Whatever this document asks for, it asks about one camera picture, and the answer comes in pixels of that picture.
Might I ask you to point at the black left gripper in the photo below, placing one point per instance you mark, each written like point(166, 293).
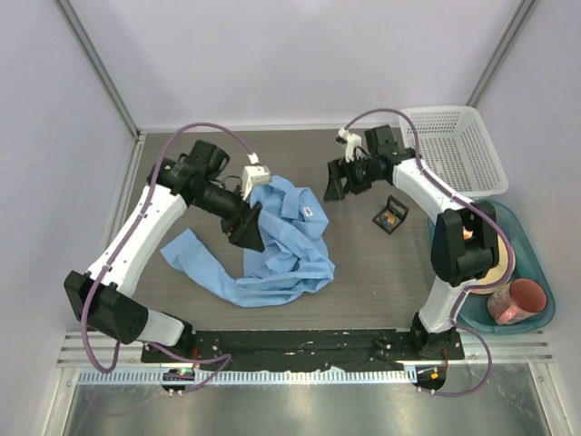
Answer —
point(242, 227)

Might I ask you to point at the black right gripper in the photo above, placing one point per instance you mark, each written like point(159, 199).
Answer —
point(338, 170)

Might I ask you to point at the light blue button shirt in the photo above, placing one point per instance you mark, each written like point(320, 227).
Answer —
point(295, 260)

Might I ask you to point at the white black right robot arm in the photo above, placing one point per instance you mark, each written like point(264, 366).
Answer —
point(464, 245)

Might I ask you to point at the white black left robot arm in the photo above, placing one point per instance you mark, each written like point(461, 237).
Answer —
point(102, 297)

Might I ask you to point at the black brooch box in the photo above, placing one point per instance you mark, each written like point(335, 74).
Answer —
point(391, 216)

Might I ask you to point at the white plastic mesh basket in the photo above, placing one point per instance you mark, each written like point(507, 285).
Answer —
point(456, 146)

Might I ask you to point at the cream bird pattern plate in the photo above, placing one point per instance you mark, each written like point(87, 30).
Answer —
point(494, 274)

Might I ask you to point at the pink ceramic mug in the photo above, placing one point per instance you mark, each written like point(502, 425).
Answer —
point(517, 301)

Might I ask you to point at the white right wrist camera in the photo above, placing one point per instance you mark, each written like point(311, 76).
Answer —
point(351, 144)

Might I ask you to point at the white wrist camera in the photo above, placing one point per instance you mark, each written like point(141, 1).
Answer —
point(253, 174)
point(351, 144)

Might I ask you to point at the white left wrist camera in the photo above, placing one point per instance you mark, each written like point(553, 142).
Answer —
point(253, 174)

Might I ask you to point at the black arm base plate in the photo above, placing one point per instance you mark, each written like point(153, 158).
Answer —
point(361, 350)

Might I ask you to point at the white slotted cable duct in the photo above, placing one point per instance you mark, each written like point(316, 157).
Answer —
point(181, 376)

